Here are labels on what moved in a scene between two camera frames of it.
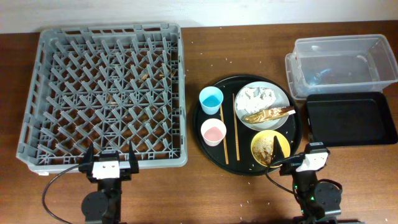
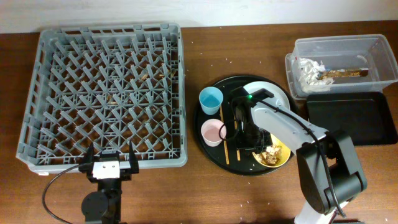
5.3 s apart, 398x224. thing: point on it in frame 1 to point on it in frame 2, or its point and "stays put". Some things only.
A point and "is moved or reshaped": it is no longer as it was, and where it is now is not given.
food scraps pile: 263,150 stays put
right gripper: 288,167 to 260,146
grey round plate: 261,126 is moved or reshaped
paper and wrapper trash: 255,99 is moved or reshaped
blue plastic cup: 211,99 stays put
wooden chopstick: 226,144 stays put
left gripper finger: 88,157 stays put
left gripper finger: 133,161 stays put
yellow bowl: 262,145 stays put
